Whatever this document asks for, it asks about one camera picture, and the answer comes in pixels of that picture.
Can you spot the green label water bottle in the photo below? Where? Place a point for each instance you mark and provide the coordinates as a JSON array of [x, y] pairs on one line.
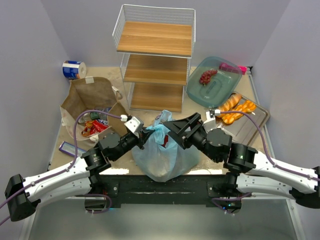
[[91, 116]]

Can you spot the pink small object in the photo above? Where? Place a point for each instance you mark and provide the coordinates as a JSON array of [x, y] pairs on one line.
[[243, 69]]

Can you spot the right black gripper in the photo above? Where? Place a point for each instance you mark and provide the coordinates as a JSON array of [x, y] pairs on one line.
[[185, 136]]

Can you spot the metal tray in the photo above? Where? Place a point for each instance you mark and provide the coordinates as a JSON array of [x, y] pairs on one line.
[[243, 131]]

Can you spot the pink purple toy vegetable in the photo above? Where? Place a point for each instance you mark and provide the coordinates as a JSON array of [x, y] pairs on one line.
[[228, 68]]

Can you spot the brown paper grocery bag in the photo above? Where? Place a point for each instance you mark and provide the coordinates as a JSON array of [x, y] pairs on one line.
[[89, 93]]

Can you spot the blue white toilet paper roll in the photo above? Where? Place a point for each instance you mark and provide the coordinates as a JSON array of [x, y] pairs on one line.
[[74, 70]]

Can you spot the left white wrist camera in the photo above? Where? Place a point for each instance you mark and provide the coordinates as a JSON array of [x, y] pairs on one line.
[[132, 123]]

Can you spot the long bread loaf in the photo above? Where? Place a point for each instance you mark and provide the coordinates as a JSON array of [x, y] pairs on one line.
[[231, 102]]

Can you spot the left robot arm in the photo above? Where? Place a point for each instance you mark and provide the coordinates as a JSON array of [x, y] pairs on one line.
[[23, 195]]

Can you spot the white wire wooden shelf rack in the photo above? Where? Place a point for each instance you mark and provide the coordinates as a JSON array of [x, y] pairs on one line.
[[155, 45]]

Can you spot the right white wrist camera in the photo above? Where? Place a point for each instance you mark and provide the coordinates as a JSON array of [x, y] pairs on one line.
[[210, 122]]

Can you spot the red candy bag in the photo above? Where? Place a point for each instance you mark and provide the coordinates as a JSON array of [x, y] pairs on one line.
[[94, 127]]

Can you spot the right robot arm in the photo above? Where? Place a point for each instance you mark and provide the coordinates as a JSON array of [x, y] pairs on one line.
[[249, 170]]

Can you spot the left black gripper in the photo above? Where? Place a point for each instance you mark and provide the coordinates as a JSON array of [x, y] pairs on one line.
[[141, 137]]

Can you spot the orange croissant bread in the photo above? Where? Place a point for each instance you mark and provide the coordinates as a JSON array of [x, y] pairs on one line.
[[236, 113]]

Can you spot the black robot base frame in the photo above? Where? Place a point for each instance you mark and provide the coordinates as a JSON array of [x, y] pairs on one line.
[[208, 190]]

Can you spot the teal plastic food container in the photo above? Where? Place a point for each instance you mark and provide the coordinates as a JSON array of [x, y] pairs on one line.
[[220, 87]]

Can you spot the light blue plastic bag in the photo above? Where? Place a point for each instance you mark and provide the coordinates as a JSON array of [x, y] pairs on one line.
[[162, 159]]

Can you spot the purple chocolate bar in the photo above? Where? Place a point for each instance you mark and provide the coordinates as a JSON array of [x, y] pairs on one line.
[[70, 149]]

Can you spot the red grape bunch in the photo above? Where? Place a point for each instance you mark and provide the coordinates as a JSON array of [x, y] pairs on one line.
[[206, 76]]

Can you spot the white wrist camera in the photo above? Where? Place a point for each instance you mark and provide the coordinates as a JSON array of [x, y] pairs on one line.
[[132, 123], [210, 122]]

